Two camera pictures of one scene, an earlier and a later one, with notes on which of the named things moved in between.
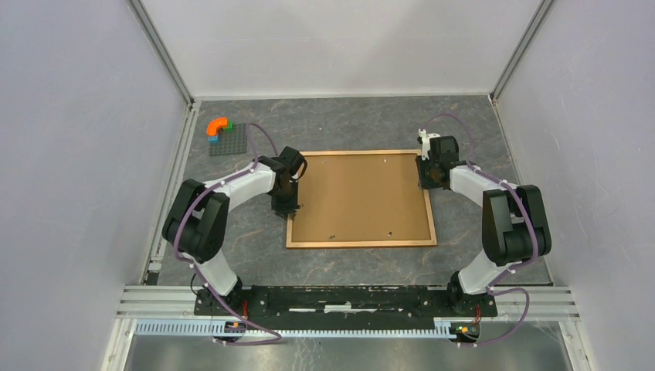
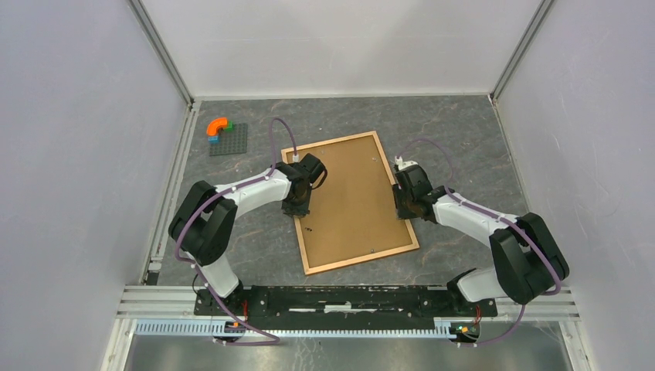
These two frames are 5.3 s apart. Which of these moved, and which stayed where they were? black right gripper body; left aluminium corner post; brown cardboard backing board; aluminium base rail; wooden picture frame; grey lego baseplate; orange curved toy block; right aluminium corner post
Moved: wooden picture frame; black right gripper body; brown cardboard backing board
Stayed: grey lego baseplate; left aluminium corner post; right aluminium corner post; aluminium base rail; orange curved toy block
